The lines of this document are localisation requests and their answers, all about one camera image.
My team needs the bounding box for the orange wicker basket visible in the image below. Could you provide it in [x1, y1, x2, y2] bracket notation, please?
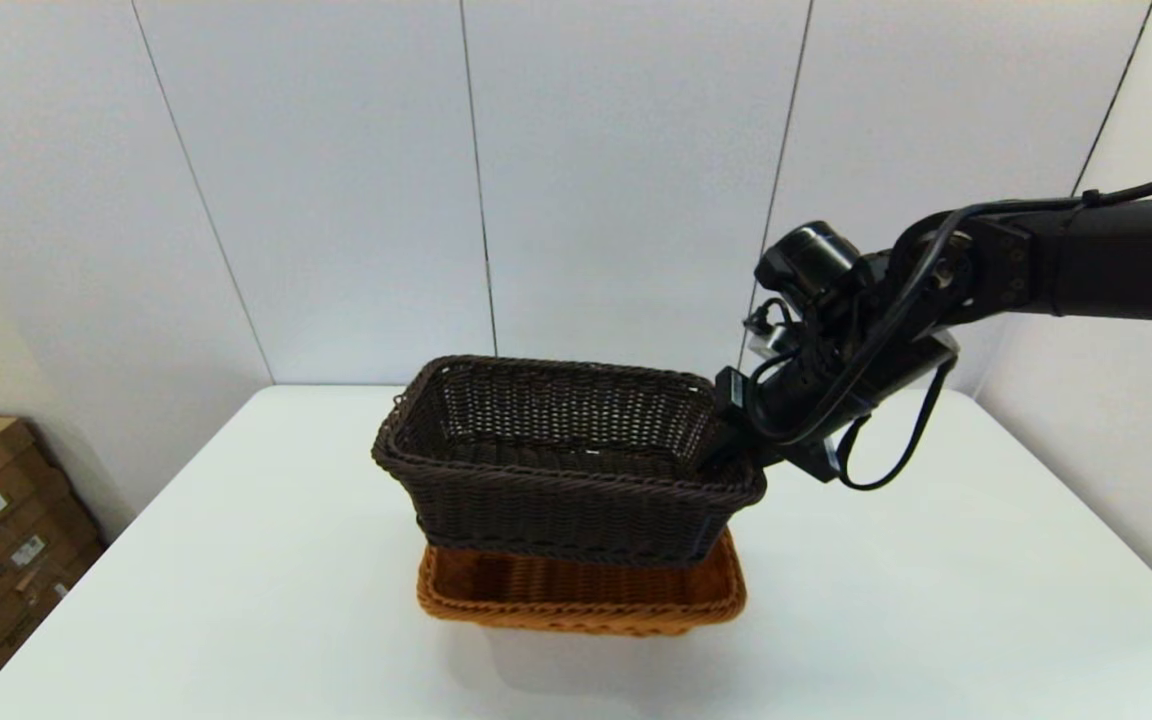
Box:
[416, 528, 747, 638]

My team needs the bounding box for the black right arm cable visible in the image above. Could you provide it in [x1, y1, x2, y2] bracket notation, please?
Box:
[744, 160, 1152, 493]

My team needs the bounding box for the dark brown wicker basket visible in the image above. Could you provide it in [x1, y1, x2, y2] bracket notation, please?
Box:
[371, 355, 767, 569]

